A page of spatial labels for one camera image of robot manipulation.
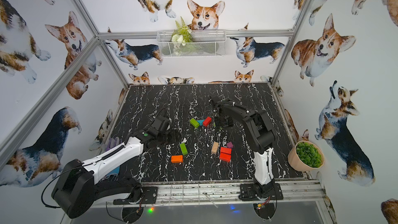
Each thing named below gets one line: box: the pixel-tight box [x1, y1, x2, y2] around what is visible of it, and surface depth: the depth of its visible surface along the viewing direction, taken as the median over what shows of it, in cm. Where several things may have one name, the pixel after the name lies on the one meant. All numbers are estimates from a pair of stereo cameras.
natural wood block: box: [211, 141, 220, 154], surface depth 88 cm
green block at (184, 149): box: [179, 142, 189, 156], surface depth 88 cm
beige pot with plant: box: [287, 140, 325, 173], surface depth 76 cm
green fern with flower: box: [171, 16, 194, 55], surface depth 85 cm
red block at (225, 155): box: [219, 149, 232, 162], surface depth 86 cm
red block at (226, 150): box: [220, 146, 232, 155], surface depth 88 cm
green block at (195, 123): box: [189, 118, 200, 129], surface depth 100 cm
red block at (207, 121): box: [203, 116, 212, 128], surface depth 100 cm
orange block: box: [170, 155, 184, 164], surface depth 85 cm
